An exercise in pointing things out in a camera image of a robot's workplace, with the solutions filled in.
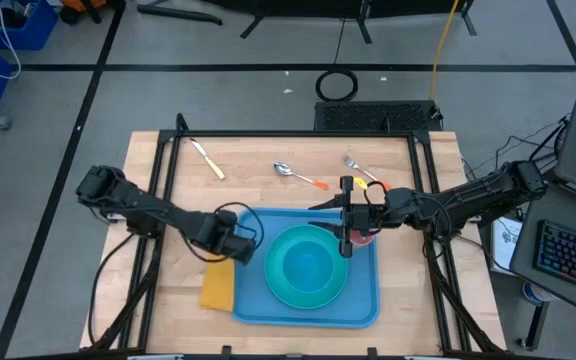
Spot pink plastic cup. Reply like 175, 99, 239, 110
348, 227, 377, 247

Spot knife with cream handle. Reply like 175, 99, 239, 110
188, 137, 227, 182

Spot black flat floor bar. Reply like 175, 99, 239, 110
136, 3, 224, 27

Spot grey desk with keyboard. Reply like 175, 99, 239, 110
509, 178, 576, 324

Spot white printed paper sheet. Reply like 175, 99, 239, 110
489, 215, 524, 275

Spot blue plastic bowl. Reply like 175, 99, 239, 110
281, 238, 333, 295

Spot coiled black cable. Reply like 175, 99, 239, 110
314, 68, 360, 103

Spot backlit computer keyboard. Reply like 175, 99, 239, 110
532, 219, 576, 300

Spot black perforated computer case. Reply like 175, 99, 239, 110
313, 99, 445, 134

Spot large blue storage bin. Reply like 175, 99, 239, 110
0, 0, 60, 52

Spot fork with orange handle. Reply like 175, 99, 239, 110
341, 153, 393, 193

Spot black metal table frame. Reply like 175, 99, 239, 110
87, 128, 507, 360

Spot thin black floor cable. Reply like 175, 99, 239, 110
332, 17, 347, 69

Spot blue plastic tray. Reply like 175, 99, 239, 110
231, 206, 382, 330

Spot teal plastic plate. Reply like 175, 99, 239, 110
263, 224, 350, 311

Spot spoon with orange handle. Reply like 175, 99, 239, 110
273, 160, 330, 192

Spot orange and black bag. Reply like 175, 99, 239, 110
60, 0, 127, 25

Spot yellow cloth napkin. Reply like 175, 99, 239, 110
198, 251, 238, 313

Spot black partition screen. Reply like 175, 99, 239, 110
202, 0, 478, 45

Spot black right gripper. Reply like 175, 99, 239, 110
307, 175, 395, 259

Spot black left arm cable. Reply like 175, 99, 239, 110
87, 232, 137, 346

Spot yellow hanging cable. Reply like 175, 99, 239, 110
427, 0, 462, 101

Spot white and blue can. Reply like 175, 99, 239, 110
521, 280, 553, 307

